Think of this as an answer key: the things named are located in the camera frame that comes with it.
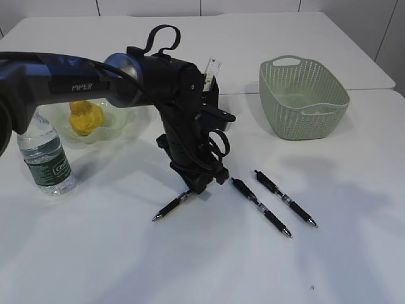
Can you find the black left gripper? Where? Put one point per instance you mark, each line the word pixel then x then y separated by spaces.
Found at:
pixel 198 154

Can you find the black gel pen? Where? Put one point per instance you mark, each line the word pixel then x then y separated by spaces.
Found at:
pixel 273 188
pixel 246 192
pixel 172 205

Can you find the yellow-green utility knife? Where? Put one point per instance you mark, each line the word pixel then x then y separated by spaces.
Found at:
pixel 207 82

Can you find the clear plastic ruler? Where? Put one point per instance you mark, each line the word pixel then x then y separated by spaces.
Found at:
pixel 212 67

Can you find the yellow white waste paper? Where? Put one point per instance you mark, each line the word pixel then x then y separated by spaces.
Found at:
pixel 314 111

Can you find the yellow pear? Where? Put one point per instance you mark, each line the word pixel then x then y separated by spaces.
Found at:
pixel 85 117

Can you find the clear water bottle green label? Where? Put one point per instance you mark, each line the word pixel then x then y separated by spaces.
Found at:
pixel 45 157

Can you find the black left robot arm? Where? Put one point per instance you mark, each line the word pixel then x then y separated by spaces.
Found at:
pixel 174 87

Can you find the black square pen holder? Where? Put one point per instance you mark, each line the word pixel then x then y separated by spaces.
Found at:
pixel 211 97

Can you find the frosted green wavy plate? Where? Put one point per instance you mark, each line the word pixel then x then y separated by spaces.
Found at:
pixel 117 121

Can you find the green plastic woven basket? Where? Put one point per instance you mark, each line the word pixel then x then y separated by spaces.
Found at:
pixel 288 84

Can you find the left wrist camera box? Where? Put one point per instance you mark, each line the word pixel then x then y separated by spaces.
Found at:
pixel 213 118

